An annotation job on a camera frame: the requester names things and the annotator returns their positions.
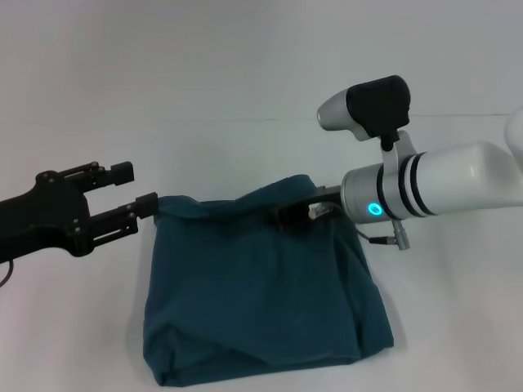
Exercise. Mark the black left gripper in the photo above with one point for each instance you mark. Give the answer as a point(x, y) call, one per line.
point(45, 216)

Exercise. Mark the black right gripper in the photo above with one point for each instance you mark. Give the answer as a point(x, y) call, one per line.
point(323, 196)

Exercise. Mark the teal blue shirt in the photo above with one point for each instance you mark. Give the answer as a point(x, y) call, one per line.
point(265, 286)

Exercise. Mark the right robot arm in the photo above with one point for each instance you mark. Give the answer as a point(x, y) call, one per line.
point(429, 183)

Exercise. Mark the silver stud on right gripper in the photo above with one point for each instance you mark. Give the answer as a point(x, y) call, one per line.
point(320, 211)

